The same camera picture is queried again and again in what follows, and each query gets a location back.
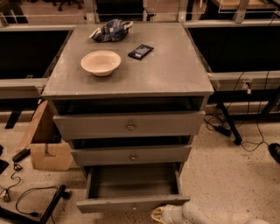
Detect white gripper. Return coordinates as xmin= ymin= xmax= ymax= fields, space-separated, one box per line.
xmin=150 ymin=205 xmax=183 ymax=224

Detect grey bottom drawer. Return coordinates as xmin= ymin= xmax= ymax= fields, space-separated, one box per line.
xmin=77 ymin=163 xmax=190 ymax=213

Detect grey drawer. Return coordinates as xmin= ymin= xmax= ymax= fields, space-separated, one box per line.
xmin=53 ymin=111 xmax=205 ymax=140
xmin=77 ymin=163 xmax=190 ymax=213
xmin=71 ymin=145 xmax=191 ymax=166

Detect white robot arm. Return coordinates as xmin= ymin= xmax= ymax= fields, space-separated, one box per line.
xmin=150 ymin=201 xmax=218 ymax=224

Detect grey middle drawer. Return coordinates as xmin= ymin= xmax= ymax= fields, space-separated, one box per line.
xmin=71 ymin=145 xmax=191 ymax=166

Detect grey top drawer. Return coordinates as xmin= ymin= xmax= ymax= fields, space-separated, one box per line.
xmin=53 ymin=111 xmax=205 ymax=140

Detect grey drawer cabinet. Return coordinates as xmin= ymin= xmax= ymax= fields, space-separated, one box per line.
xmin=41 ymin=22 xmax=215 ymax=176

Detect black stand leg left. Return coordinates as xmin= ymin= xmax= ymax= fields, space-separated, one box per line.
xmin=0 ymin=185 xmax=67 ymax=224

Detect black table leg right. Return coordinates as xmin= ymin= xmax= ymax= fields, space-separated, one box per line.
xmin=217 ymin=101 xmax=242 ymax=145

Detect brown cardboard box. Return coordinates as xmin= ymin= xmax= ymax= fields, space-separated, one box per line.
xmin=16 ymin=101 xmax=74 ymax=172

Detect black round object right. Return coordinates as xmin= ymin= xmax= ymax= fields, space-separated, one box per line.
xmin=269 ymin=143 xmax=280 ymax=164

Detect black flat device on floor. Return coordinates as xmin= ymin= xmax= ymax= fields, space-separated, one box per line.
xmin=12 ymin=149 xmax=31 ymax=163

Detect white bowl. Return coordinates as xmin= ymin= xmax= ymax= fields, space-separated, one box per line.
xmin=80 ymin=50 xmax=121 ymax=77

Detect dark blue snack packet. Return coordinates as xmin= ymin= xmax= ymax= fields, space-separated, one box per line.
xmin=128 ymin=44 xmax=153 ymax=60

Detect blue crumpled chip bag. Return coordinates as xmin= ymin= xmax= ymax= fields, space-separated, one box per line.
xmin=89 ymin=19 xmax=133 ymax=43

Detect black office chair base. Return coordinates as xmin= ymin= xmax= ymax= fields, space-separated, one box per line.
xmin=51 ymin=0 xmax=82 ymax=11

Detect black power adapter with cable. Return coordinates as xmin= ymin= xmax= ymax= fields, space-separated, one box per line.
xmin=203 ymin=69 xmax=272 ymax=153

